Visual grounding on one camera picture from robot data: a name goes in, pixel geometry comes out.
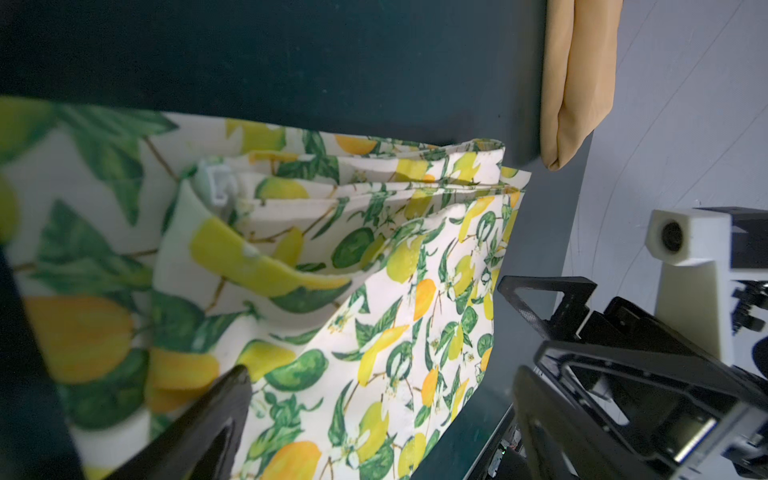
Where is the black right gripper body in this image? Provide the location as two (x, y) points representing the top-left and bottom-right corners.
(563, 297), (767, 462)

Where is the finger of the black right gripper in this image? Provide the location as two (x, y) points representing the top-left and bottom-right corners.
(533, 341), (767, 474)
(497, 275), (597, 341)

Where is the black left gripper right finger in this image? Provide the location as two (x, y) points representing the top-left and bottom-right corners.
(513, 367), (659, 479)

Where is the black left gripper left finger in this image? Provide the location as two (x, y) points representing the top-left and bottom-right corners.
(109, 365), (252, 479)

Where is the lemon print skirt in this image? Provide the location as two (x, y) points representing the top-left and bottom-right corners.
(1, 97), (530, 479)

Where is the yellow tan skirt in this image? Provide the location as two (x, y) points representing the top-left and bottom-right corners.
(540, 0), (623, 171)

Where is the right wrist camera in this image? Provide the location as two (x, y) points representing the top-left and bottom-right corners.
(645, 206), (767, 366)

